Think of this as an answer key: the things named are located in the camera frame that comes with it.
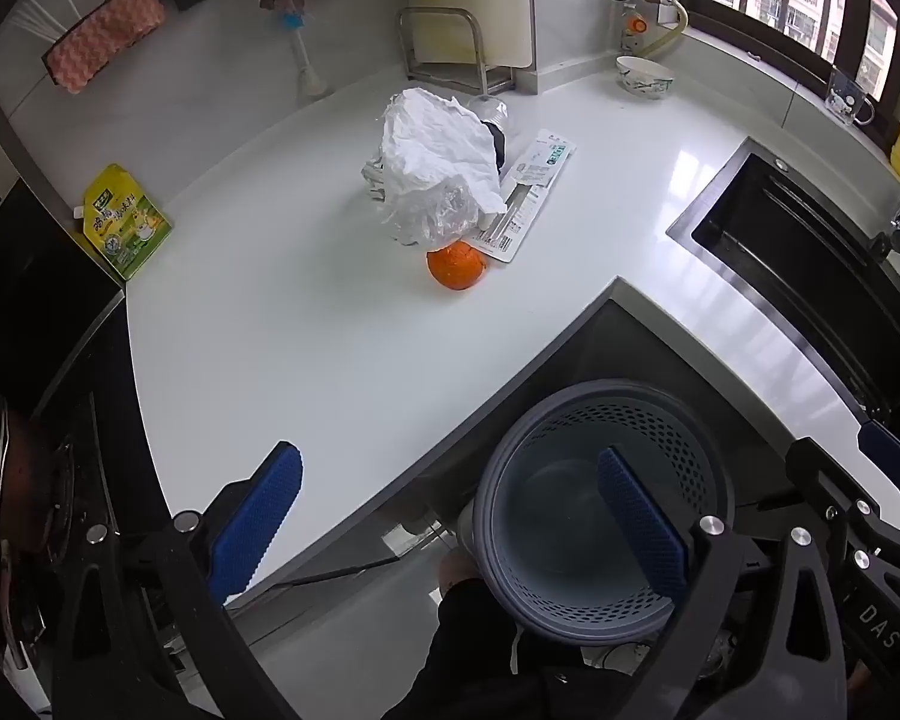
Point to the white plastic bag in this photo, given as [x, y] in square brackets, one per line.
[435, 157]

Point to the metal board rack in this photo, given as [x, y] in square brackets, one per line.
[480, 64]

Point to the white blue bottle brush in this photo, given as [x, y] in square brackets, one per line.
[307, 67]

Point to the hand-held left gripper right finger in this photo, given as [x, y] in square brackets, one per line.
[641, 525]

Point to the glass mug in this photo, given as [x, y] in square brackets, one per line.
[847, 99]

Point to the black kitchen sink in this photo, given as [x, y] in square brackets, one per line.
[795, 255]

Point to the white patterned bowl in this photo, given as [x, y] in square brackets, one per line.
[645, 79]

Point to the clear plastic cup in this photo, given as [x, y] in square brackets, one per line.
[495, 116]

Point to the yellow green seasoning pouch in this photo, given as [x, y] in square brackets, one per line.
[124, 221]

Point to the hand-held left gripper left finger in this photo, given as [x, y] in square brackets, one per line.
[259, 517]

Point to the pink wavy dishcloth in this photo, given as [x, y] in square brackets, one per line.
[105, 37]

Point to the black stove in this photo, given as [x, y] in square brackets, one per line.
[37, 330]

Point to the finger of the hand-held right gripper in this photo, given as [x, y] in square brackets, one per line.
[821, 476]
[896, 450]

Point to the white plastic wrapper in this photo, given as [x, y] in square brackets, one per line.
[536, 172]

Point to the orange fruit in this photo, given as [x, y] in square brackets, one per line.
[456, 268]

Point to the person's leg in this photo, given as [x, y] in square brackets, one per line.
[480, 652]

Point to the frying pan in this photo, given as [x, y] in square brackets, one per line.
[22, 472]

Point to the grey perforated plastic basket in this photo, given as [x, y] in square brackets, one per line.
[555, 525]

